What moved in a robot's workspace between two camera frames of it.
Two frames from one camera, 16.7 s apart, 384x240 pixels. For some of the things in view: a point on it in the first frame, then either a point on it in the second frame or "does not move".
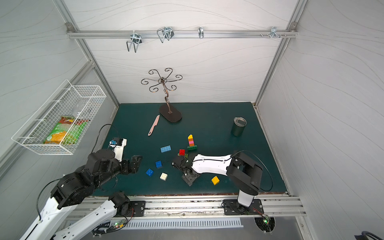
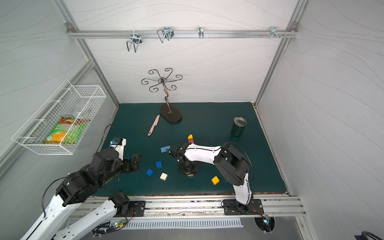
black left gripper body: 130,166 does not move
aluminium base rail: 265,205 does not move
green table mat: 159,133 does not move
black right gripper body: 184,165 → 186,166
